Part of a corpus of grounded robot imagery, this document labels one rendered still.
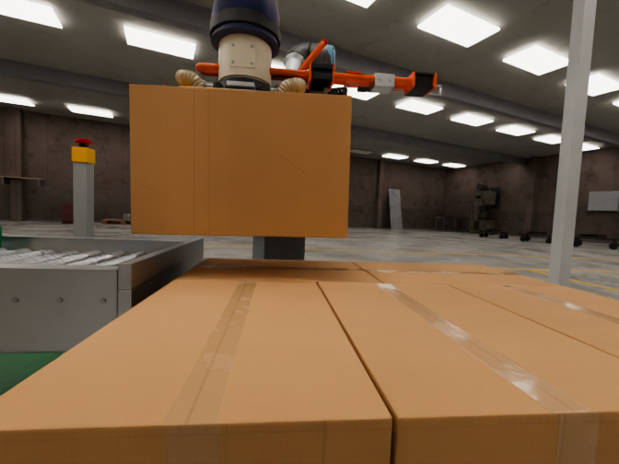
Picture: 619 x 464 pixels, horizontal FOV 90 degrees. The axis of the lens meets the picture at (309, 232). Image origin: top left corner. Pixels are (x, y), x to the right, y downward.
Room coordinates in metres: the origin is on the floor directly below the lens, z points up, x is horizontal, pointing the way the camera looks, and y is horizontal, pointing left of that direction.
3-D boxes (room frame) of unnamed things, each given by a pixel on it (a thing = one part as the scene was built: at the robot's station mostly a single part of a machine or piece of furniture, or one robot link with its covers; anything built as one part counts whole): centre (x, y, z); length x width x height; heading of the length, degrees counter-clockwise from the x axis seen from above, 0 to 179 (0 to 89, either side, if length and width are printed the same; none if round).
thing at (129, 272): (1.04, 0.45, 0.58); 0.70 x 0.03 x 0.06; 6
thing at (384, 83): (1.10, -0.23, 1.20); 0.07 x 0.07 x 0.04; 6
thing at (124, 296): (1.04, 0.45, 0.48); 0.70 x 0.03 x 0.15; 6
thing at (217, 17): (1.06, 0.24, 1.31); 0.23 x 0.23 x 0.04
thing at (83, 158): (1.47, 1.08, 0.50); 0.07 x 0.07 x 1.00; 6
